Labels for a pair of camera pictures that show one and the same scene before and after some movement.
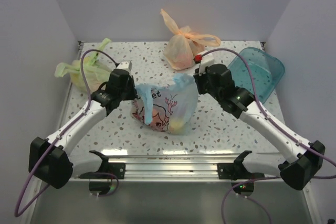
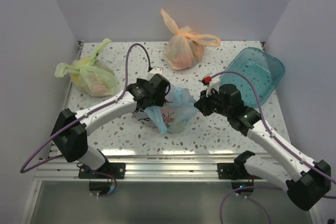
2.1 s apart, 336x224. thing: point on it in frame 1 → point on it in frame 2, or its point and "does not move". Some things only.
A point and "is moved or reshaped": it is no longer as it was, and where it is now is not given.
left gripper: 132,95 → 159,98
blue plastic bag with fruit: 172,109 is moved or reshaped
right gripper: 198,79 → 202,104
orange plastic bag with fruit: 181,49 does not move
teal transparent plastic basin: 266,72 does not move
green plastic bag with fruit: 95,73 does not move
